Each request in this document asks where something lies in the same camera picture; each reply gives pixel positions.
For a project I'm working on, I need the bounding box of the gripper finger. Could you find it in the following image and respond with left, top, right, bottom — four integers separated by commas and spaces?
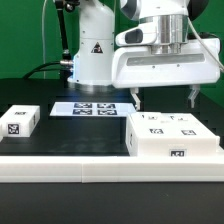
130, 88, 140, 110
188, 85, 200, 108

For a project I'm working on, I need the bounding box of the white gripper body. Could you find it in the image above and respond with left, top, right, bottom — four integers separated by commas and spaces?
112, 39, 220, 88

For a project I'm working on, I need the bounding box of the white cabinet door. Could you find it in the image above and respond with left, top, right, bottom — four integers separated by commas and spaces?
162, 113, 218, 139
129, 112, 175, 138

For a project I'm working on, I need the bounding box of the white cabinet body box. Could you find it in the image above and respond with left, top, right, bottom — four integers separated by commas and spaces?
125, 114, 220, 157

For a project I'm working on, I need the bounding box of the white cabinet top block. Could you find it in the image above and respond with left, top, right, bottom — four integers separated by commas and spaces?
0, 105, 40, 137

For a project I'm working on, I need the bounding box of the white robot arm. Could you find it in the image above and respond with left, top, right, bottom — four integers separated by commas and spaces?
68, 0, 224, 100

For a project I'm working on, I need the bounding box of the white marker sheet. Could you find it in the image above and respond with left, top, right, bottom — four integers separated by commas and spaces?
50, 102, 135, 117

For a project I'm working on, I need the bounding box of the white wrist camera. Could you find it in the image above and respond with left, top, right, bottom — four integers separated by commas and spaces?
115, 27, 157, 46

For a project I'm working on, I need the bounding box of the white hanging cable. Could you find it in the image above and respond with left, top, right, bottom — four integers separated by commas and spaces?
40, 0, 48, 80

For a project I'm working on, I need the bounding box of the black cable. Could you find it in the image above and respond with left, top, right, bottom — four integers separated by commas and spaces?
22, 61, 63, 80

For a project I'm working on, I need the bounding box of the white L-shaped fence rail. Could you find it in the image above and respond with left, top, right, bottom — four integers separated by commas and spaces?
0, 149, 224, 183

